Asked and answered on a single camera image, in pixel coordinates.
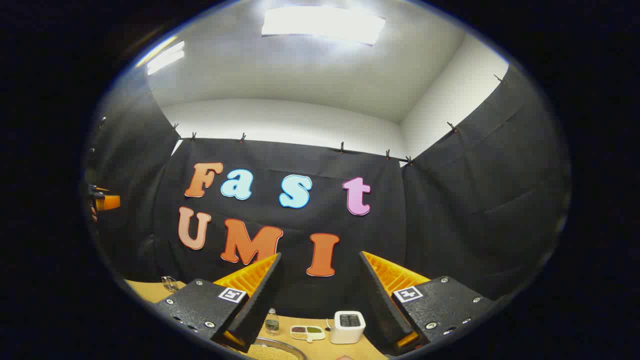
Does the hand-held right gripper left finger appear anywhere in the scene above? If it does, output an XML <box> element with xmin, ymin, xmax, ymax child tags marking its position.
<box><xmin>152</xmin><ymin>252</ymin><xmax>282</xmax><ymax>353</ymax></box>

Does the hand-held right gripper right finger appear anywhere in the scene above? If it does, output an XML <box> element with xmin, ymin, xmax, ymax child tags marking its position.
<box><xmin>358</xmin><ymin>251</ymin><xmax>496</xmax><ymax>356</ymax></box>

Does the steel pot with soybeans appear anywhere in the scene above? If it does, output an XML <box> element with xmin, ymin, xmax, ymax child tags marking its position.
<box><xmin>245</xmin><ymin>336</ymin><xmax>308</xmax><ymax>360</ymax></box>

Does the white box appliance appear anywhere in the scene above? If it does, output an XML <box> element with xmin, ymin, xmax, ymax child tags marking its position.
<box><xmin>329</xmin><ymin>310</ymin><xmax>366</xmax><ymax>345</ymax></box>

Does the white divided dish with beans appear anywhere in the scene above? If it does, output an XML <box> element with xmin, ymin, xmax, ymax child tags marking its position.
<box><xmin>290</xmin><ymin>325</ymin><xmax>327</xmax><ymax>343</ymax></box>

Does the row of black cloth clips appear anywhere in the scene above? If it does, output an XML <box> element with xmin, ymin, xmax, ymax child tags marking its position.
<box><xmin>172</xmin><ymin>74</ymin><xmax>506</xmax><ymax>167</ymax></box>

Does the small ceiling light panel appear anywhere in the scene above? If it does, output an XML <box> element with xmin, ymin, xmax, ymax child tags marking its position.
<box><xmin>135</xmin><ymin>37</ymin><xmax>186</xmax><ymax>76</ymax></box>

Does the large ceiling light panel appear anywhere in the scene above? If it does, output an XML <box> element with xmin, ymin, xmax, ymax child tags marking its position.
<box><xmin>261</xmin><ymin>6</ymin><xmax>386</xmax><ymax>47</ymax></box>

